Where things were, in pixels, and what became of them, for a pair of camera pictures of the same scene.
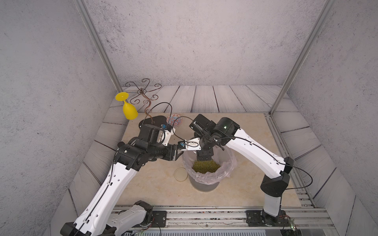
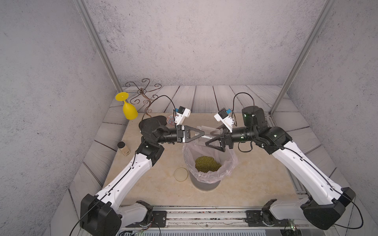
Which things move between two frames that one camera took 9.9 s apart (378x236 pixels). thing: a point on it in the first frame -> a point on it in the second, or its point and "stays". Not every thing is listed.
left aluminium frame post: x=84 y=14 stays
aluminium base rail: x=300 y=217 stays
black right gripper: x=203 y=156 -> x=222 y=138
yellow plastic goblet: x=129 y=111 stays
